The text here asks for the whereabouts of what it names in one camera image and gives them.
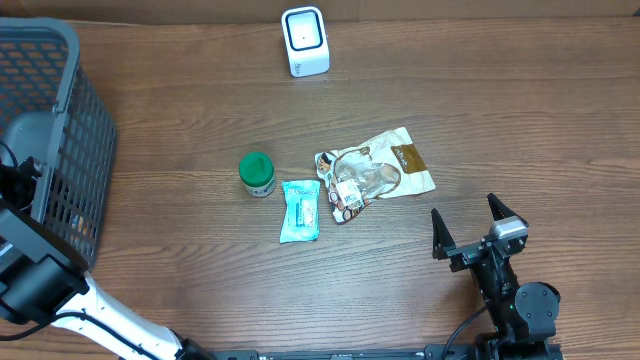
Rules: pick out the grey plastic mesh basket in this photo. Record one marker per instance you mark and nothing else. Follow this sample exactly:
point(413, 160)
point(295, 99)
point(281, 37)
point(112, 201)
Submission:
point(51, 112)

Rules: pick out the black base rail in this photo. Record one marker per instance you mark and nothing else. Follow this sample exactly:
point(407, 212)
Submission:
point(340, 354)

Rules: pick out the green lid seasoning jar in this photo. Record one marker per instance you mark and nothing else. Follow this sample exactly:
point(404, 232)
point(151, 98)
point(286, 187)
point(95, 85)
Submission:
point(257, 173)

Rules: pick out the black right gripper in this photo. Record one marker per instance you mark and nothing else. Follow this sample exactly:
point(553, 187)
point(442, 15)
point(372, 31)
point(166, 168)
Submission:
point(466, 255)

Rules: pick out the white barcode scanner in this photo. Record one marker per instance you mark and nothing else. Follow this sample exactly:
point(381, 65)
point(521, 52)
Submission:
point(305, 41)

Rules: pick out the cream brown snack pouch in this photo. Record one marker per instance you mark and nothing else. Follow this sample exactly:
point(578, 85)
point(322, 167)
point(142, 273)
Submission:
point(385, 166)

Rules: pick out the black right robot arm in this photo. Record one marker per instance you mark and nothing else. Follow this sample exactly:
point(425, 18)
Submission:
point(523, 315)

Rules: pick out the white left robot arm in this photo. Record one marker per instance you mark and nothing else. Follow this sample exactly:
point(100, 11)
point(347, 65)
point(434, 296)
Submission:
point(44, 280)

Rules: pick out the teal snack packet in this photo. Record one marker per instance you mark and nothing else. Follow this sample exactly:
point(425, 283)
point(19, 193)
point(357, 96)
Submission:
point(301, 220)

